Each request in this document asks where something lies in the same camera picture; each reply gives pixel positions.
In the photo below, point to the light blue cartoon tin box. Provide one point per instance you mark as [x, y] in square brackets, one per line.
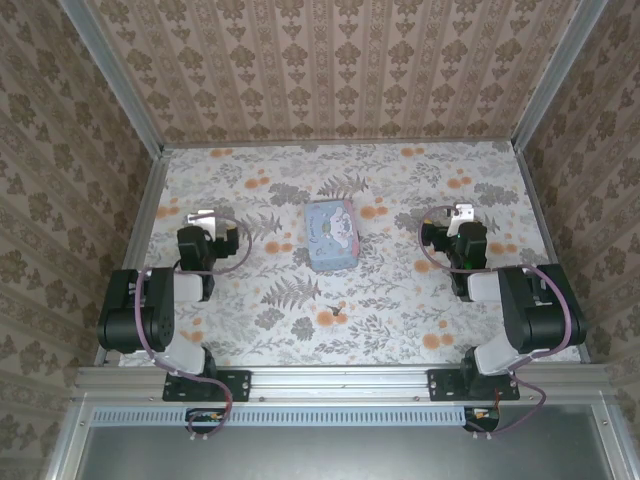
[331, 235]

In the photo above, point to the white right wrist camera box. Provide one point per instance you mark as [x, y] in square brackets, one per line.
[464, 211]

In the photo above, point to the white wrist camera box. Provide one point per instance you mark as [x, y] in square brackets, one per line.
[200, 220]
[464, 211]

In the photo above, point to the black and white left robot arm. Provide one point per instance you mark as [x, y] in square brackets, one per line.
[160, 310]

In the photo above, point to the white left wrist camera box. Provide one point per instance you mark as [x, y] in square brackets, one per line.
[200, 220]

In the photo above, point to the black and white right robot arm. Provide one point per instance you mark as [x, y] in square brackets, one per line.
[530, 310]

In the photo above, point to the aluminium table edge bar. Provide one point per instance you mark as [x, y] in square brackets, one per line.
[147, 210]
[540, 210]

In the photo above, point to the small metal key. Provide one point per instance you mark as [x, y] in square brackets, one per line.
[336, 310]

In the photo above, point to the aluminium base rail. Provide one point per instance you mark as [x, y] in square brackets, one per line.
[340, 382]

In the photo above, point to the small circuit board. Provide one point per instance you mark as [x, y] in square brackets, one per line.
[205, 417]
[482, 416]

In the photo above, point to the aluminium frame post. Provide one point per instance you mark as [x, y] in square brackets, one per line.
[112, 75]
[557, 75]

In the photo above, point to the grey metal sheet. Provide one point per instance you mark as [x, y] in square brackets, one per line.
[325, 455]

